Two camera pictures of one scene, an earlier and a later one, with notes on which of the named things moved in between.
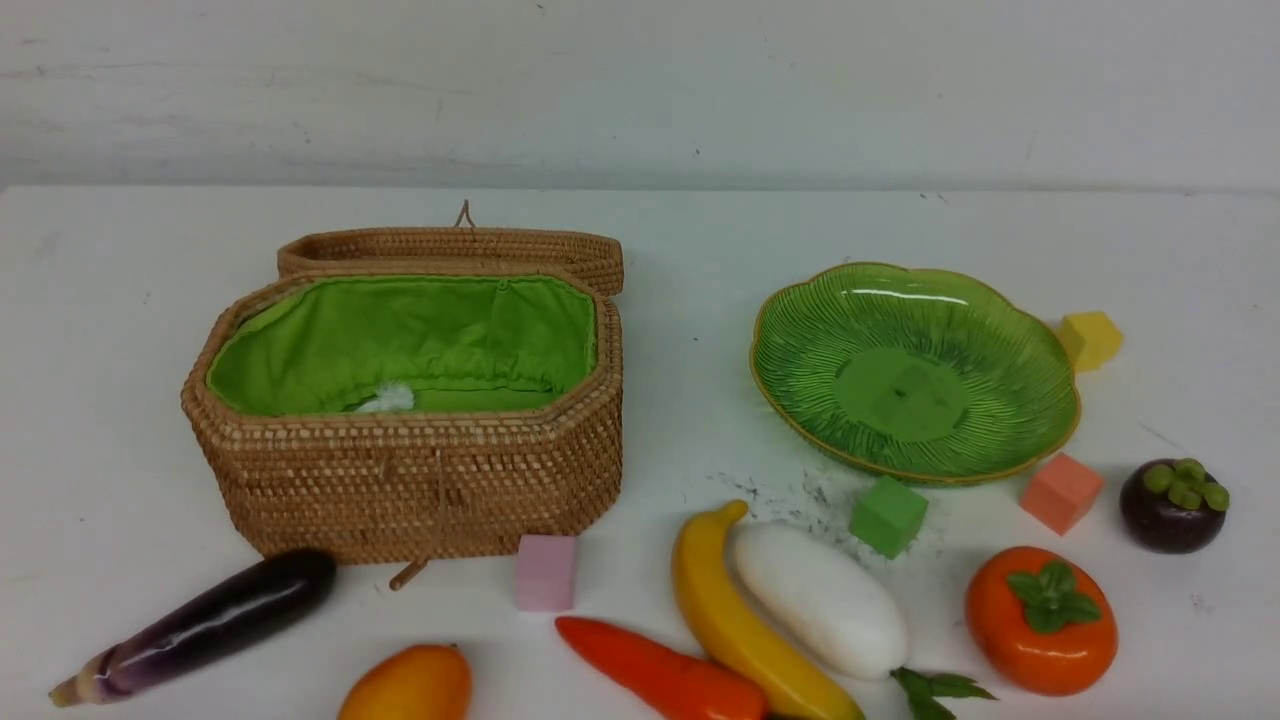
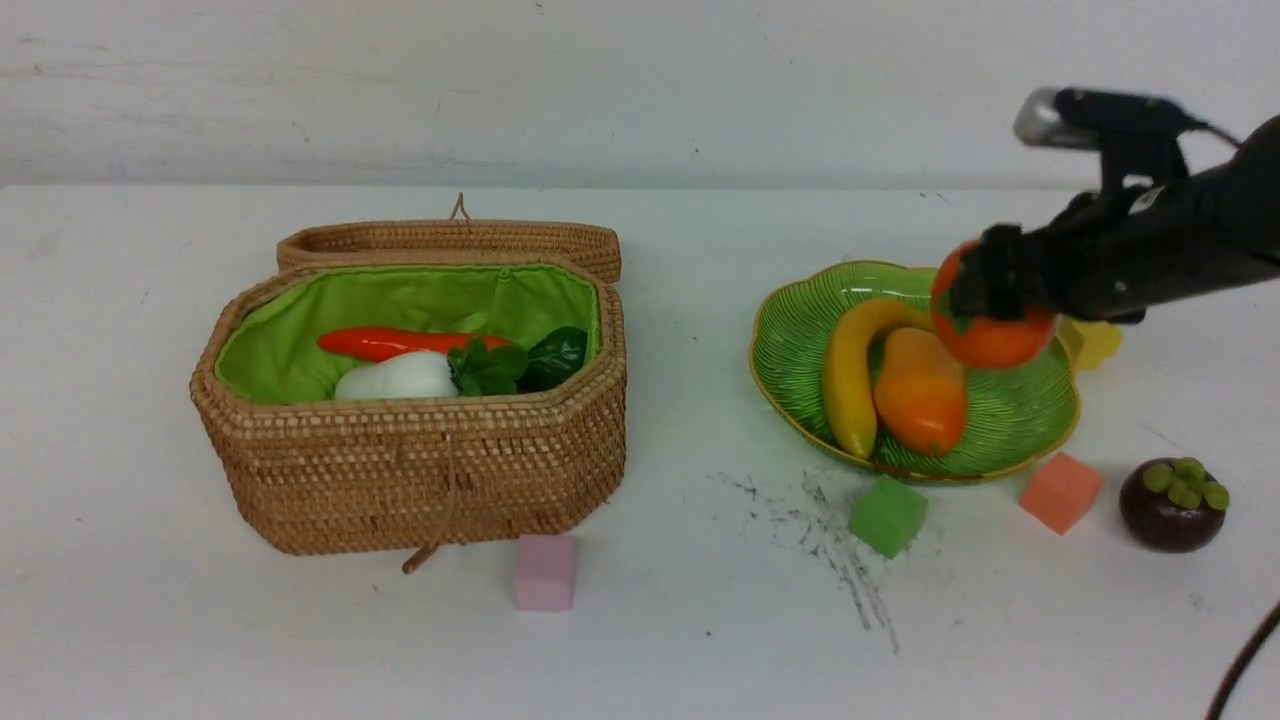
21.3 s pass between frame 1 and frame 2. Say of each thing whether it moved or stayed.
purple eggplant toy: moved
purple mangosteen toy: stayed
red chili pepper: moved
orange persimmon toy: moved
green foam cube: stayed
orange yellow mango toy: moved
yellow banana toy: moved
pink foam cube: stayed
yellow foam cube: stayed
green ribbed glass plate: stayed
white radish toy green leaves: moved
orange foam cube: stayed
